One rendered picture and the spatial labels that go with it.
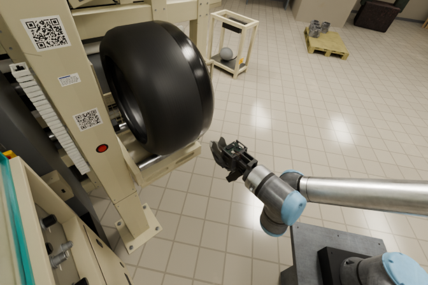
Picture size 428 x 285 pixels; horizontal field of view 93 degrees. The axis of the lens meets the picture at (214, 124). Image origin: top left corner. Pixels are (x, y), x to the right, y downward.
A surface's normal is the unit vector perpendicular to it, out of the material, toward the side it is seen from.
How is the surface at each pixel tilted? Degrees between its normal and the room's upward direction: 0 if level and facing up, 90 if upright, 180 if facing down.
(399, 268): 5
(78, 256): 0
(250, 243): 0
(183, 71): 46
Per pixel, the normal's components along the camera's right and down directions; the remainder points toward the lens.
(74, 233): 0.10, -0.70
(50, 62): 0.64, 0.59
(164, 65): 0.46, -0.21
